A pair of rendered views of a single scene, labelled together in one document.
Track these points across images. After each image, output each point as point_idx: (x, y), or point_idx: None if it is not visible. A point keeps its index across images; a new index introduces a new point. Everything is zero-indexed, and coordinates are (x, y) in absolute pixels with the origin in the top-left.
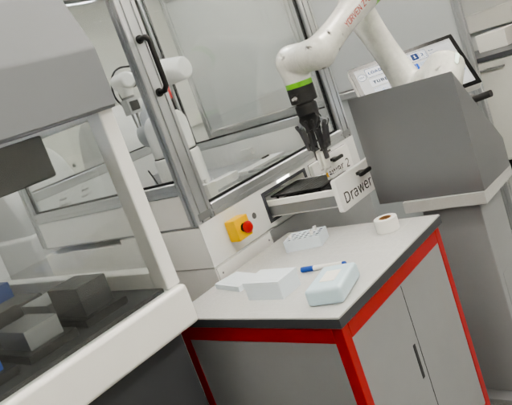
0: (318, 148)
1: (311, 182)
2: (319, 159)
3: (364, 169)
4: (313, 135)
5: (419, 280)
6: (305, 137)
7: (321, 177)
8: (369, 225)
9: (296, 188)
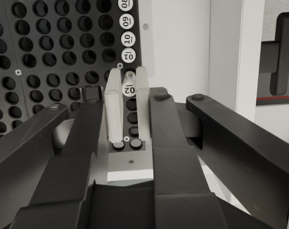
0: (104, 101)
1: (34, 70)
2: (122, 121)
3: (284, 52)
4: (102, 174)
5: None
6: (27, 189)
7: (33, 7)
8: None
9: None
